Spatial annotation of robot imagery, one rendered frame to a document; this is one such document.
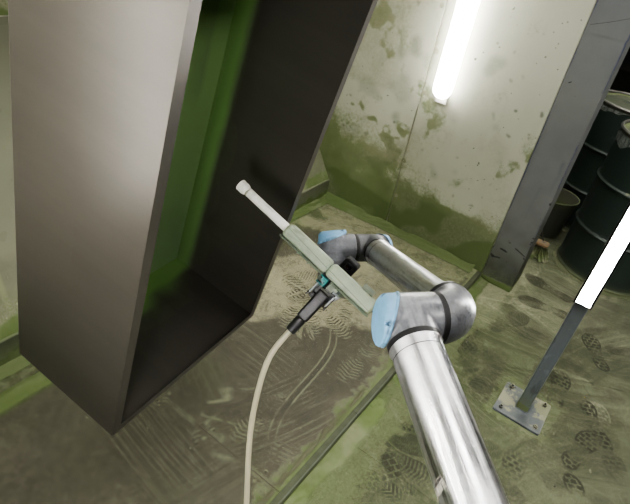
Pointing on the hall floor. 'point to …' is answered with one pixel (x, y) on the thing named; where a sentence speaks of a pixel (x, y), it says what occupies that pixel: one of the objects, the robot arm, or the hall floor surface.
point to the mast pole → (552, 356)
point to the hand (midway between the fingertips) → (330, 285)
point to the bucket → (565, 205)
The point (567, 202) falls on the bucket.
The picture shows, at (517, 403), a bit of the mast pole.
